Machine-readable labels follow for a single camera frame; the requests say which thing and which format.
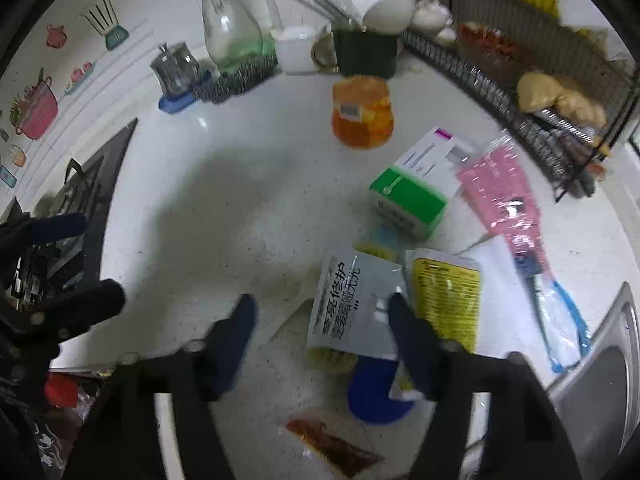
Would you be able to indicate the orange jelly container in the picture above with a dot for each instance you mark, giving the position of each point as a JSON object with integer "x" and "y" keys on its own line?
{"x": 361, "y": 115}

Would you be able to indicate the dark green utensil cup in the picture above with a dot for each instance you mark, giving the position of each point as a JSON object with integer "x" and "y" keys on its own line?
{"x": 365, "y": 52}

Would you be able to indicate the blue white plastic wrapper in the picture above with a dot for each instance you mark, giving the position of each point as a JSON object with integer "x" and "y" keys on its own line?
{"x": 562, "y": 325}

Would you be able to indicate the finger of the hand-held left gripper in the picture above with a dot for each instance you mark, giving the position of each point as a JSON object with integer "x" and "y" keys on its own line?
{"x": 57, "y": 226}
{"x": 85, "y": 305}

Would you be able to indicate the blue coaster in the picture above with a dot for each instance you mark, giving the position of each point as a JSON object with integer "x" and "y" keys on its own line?
{"x": 175, "y": 104}

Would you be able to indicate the plastic bag of wrappers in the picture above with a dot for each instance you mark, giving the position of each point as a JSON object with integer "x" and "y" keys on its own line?
{"x": 62, "y": 390}

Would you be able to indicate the white ladle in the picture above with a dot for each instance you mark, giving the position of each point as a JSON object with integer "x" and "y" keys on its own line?
{"x": 390, "y": 14}

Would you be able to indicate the red chili peppers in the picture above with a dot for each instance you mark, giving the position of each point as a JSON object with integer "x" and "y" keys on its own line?
{"x": 487, "y": 40}

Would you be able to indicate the steel wool scrubber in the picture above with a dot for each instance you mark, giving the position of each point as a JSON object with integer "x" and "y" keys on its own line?
{"x": 240, "y": 81}

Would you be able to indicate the garlic bulbs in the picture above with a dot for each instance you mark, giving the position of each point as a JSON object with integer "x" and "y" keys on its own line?
{"x": 430, "y": 17}

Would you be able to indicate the blue round lid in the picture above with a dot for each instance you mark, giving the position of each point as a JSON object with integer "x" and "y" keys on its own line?
{"x": 372, "y": 395}

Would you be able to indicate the brown foil sachet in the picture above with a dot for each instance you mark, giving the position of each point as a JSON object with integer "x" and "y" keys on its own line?
{"x": 335, "y": 445}

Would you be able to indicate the ginger root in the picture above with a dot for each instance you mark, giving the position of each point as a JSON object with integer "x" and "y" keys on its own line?
{"x": 555, "y": 96}

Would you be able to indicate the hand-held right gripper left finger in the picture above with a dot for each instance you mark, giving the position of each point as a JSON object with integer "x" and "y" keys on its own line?
{"x": 234, "y": 347}

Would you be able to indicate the pink plastic package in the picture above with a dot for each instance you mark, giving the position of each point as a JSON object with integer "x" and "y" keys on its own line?
{"x": 497, "y": 195}

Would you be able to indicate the white paper sheet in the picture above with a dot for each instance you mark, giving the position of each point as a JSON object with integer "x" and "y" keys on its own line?
{"x": 497, "y": 310}

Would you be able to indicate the black gas stove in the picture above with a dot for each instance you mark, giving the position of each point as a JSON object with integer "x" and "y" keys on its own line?
{"x": 95, "y": 185}

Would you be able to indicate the grey foil sachet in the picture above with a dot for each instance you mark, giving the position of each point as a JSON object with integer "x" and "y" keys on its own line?
{"x": 345, "y": 305}

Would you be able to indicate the glass flask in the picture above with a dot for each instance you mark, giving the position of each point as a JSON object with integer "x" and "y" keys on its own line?
{"x": 230, "y": 25}

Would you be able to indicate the yellow label packet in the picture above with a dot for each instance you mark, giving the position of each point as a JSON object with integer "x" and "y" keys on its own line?
{"x": 445, "y": 295}

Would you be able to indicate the green white medicine box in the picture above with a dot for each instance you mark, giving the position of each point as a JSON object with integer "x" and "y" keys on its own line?
{"x": 410, "y": 195}

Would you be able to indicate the stainless steel sink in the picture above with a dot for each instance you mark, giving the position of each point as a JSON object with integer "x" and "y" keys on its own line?
{"x": 605, "y": 380}

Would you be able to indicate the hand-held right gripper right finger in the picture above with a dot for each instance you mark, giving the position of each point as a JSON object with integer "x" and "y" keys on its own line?
{"x": 411, "y": 347}

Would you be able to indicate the kitchen wall sticker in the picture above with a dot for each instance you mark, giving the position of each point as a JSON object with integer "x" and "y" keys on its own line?
{"x": 37, "y": 107}

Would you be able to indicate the steel teapot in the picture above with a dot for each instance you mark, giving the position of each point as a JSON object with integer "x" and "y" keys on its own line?
{"x": 175, "y": 67}

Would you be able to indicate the small white jar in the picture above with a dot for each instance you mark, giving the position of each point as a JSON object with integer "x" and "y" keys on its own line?
{"x": 297, "y": 52}

